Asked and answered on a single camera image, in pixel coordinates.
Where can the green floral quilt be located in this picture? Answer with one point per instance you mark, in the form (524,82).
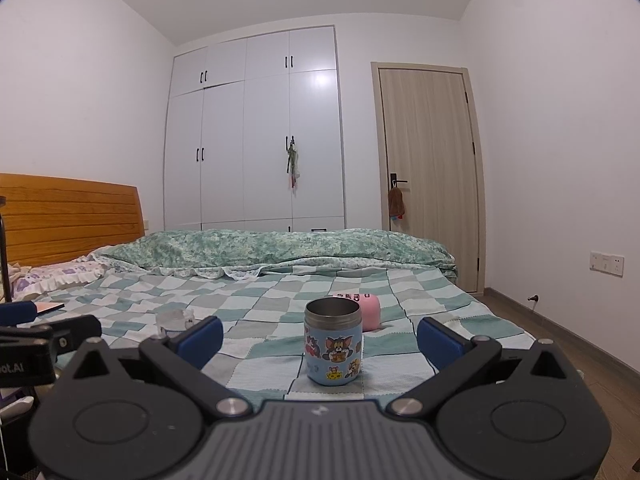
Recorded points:
(280,247)

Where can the clear plastic cup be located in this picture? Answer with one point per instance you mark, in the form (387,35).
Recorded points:
(172,322)

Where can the white wardrobe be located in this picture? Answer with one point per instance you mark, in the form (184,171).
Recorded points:
(260,125)

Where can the wooden headboard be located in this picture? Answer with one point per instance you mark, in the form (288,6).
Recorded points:
(70,220)

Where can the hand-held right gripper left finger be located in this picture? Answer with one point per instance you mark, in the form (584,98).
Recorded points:
(200,342)

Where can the brown hanging cloth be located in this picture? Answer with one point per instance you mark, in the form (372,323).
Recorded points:
(396,202)

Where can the white wall socket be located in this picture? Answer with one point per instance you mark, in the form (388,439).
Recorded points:
(606,263)

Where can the pink cup lid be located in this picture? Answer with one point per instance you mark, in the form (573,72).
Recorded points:
(370,312)

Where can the purple floral pillow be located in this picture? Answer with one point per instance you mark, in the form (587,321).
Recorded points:
(55,275)

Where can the black door stopper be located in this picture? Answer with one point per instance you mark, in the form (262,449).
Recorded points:
(534,299)

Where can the checkered bed sheet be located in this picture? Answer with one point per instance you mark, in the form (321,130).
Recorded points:
(280,300)

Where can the wooden door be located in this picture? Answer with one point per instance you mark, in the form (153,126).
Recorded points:
(430,170)

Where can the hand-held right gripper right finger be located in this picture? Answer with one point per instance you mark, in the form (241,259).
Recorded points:
(439,342)

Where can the green hanging ornament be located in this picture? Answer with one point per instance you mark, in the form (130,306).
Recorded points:
(292,165)

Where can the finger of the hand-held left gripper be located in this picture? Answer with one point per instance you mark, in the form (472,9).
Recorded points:
(17,314)
(77,331)

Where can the black stand pole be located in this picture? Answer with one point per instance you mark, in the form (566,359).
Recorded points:
(3,250)

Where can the blue cartoon metal cup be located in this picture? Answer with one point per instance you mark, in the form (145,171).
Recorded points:
(333,350)

